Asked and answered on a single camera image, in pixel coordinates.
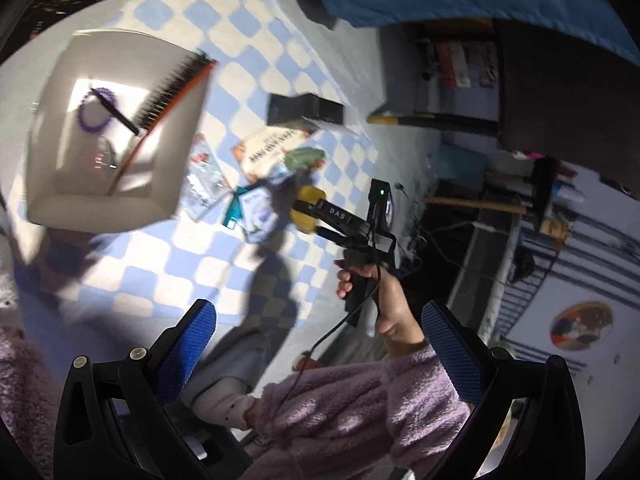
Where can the blue white checkered blanket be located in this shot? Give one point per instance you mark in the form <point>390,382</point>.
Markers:
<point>165,270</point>

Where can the black pen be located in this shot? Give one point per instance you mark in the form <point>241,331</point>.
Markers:
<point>117,112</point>

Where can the person's grey pants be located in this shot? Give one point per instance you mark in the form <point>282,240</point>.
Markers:
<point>240,360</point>

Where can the white booklet with blue circle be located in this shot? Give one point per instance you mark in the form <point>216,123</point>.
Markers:
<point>257,215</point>

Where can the yellow orange box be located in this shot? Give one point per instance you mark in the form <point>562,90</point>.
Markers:
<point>306,195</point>

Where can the wooden stick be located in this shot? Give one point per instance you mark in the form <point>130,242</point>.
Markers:
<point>475,204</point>

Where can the clear packet with red stripes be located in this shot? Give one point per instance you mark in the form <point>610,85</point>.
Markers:
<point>200,185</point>

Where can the black comb with orange spine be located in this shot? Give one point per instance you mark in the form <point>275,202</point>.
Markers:
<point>172,87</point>

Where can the person's left forearm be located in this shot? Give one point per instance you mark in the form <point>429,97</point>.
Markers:
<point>25,385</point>

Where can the red white packages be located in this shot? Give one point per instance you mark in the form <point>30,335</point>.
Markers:
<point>457,65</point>

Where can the black box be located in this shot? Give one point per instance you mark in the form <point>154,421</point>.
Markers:
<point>305,107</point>

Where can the teal flat packet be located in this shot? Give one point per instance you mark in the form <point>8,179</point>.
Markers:
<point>234,212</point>

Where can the yellow black tool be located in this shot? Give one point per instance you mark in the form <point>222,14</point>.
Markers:
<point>430,120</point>

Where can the white pole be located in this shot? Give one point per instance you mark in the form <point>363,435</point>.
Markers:
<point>506,265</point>

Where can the teal box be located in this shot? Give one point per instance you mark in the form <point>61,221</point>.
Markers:
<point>462,165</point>

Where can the green packet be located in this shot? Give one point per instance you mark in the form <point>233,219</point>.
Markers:
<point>302,157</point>

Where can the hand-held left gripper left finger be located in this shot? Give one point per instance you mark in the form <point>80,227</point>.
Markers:
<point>190,350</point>

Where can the person's right hand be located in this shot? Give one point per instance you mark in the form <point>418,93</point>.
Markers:
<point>392,305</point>

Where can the white box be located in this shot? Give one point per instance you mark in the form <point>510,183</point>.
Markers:
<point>100,210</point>

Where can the person's right forearm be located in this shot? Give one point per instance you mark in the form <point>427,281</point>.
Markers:
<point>350,410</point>

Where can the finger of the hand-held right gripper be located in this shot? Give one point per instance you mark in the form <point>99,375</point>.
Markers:
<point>330,236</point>
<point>305,206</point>

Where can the brown cabinet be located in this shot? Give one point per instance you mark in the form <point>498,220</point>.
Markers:
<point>565,95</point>

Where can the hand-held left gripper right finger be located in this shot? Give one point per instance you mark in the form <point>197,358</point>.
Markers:
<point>450,355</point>

